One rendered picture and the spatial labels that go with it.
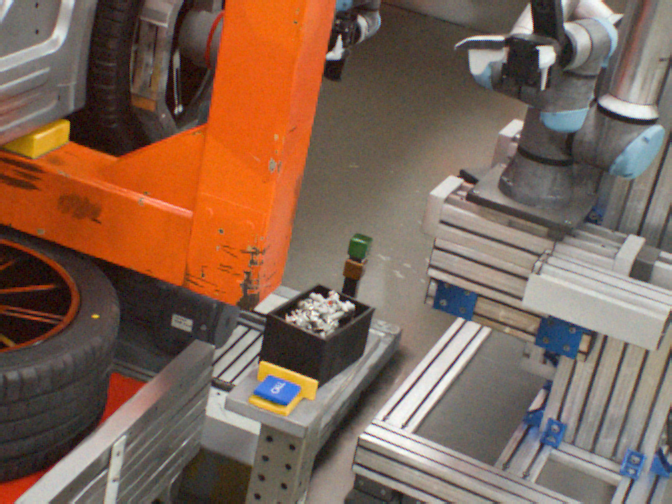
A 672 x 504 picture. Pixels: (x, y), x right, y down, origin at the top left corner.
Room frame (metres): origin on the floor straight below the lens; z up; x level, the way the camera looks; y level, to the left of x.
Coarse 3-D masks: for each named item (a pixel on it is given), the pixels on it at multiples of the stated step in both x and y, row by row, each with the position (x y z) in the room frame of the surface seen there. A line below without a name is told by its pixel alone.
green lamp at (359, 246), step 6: (360, 234) 2.55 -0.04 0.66; (354, 240) 2.51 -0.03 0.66; (360, 240) 2.52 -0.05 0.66; (366, 240) 2.52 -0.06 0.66; (372, 240) 2.54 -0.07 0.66; (348, 246) 2.52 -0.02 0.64; (354, 246) 2.51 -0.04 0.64; (360, 246) 2.51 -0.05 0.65; (366, 246) 2.51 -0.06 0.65; (348, 252) 2.52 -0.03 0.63; (354, 252) 2.51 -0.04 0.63; (360, 252) 2.51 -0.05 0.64; (366, 252) 2.51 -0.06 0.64; (360, 258) 2.51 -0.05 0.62
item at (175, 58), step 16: (144, 0) 2.88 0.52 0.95; (192, 0) 3.32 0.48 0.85; (224, 0) 3.30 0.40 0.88; (176, 32) 3.14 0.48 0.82; (176, 48) 3.11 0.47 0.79; (128, 64) 2.83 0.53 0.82; (176, 64) 3.11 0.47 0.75; (192, 64) 3.26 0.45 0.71; (128, 80) 2.84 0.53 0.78; (176, 80) 3.14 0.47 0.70; (192, 80) 3.23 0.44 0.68; (176, 96) 3.14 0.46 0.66; (192, 96) 3.19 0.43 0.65; (176, 112) 3.13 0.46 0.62
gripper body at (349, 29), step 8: (336, 16) 3.29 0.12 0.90; (344, 16) 3.32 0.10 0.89; (352, 16) 3.33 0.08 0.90; (336, 24) 3.24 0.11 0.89; (344, 24) 3.24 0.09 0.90; (352, 24) 3.26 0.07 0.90; (336, 32) 3.24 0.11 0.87; (344, 32) 3.23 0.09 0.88; (352, 32) 3.27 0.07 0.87; (360, 32) 3.33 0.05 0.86; (336, 40) 3.24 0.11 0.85; (344, 40) 3.24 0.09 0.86; (352, 40) 3.28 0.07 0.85; (328, 48) 3.24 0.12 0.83
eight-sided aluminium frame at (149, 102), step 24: (168, 0) 2.81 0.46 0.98; (144, 24) 2.80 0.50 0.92; (168, 24) 2.79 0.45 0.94; (144, 48) 2.80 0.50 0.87; (168, 48) 2.81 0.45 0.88; (144, 72) 2.81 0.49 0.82; (144, 96) 2.79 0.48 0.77; (144, 120) 2.84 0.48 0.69; (168, 120) 2.86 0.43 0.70; (192, 120) 3.10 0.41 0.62
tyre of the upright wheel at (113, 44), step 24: (120, 0) 2.78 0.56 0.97; (96, 24) 2.78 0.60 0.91; (120, 24) 2.77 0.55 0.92; (96, 48) 2.77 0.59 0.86; (120, 48) 2.78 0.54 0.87; (96, 72) 2.77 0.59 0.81; (120, 72) 2.79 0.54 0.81; (96, 96) 2.78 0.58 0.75; (120, 96) 2.80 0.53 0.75; (72, 120) 2.85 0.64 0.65; (96, 120) 2.81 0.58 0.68; (120, 120) 2.82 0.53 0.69; (96, 144) 2.90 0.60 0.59; (120, 144) 2.85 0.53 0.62; (144, 144) 2.95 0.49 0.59
